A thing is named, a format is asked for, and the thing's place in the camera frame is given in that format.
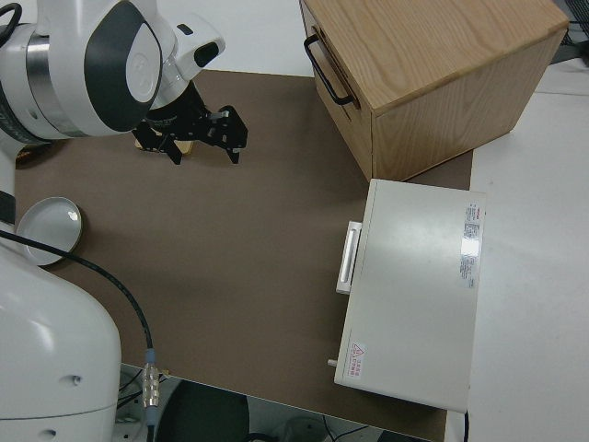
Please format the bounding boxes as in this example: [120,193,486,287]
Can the gray round plate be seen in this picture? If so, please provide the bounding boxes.
[17,196,87,268]

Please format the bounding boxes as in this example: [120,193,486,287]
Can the white toaster oven handle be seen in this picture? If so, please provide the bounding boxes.
[335,221,364,295]

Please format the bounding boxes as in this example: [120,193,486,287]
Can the wooden mug stand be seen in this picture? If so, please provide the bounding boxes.
[134,136,197,157]

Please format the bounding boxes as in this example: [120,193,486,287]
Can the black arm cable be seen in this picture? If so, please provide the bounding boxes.
[0,229,163,442]

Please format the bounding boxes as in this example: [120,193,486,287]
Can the brown table mat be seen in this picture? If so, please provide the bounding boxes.
[13,68,476,442]

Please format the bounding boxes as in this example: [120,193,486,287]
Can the wooden drawer box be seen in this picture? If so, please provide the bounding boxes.
[298,0,572,183]

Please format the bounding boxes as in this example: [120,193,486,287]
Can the black metal box handle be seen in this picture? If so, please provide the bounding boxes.
[303,35,358,109]

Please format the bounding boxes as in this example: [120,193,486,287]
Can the black round stool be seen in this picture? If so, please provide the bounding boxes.
[160,381,252,442]

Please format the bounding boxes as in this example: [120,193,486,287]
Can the white toaster oven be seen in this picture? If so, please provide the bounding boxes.
[325,178,488,413]

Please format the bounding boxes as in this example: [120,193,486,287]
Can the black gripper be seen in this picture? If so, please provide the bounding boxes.
[132,81,250,168]

